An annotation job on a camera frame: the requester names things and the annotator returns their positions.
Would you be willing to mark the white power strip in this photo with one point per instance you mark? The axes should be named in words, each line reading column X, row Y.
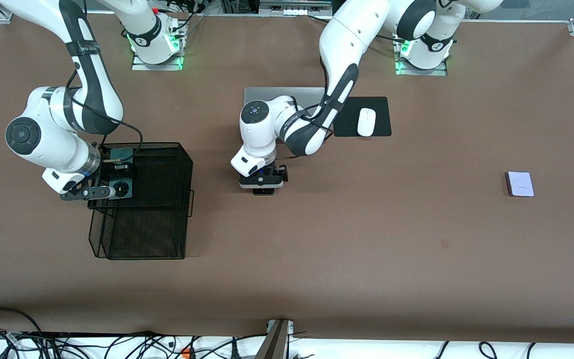
column 294, row 11

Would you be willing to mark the black mouse pad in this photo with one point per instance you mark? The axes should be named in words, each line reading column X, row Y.
column 381, row 124

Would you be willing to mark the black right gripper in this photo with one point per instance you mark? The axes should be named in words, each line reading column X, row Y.
column 108, row 170

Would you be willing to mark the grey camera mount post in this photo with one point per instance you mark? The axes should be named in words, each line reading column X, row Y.
column 274, row 344

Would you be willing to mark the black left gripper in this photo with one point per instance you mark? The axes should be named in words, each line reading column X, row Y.
column 268, row 174

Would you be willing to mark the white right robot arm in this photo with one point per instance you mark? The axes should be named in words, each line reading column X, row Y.
column 38, row 139

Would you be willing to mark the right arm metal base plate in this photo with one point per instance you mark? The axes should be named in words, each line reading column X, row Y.
column 167, row 66

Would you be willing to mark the silver closed laptop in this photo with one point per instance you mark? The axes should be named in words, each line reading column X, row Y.
column 277, row 93

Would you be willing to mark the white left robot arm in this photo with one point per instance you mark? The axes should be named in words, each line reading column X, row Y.
column 262, row 134

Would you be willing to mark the white computer mouse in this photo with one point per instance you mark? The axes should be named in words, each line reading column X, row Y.
column 366, row 122

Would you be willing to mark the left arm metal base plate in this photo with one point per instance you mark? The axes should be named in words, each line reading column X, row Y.
column 441, row 73

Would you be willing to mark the lavender flip phone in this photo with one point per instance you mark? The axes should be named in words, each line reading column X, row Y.
column 521, row 184

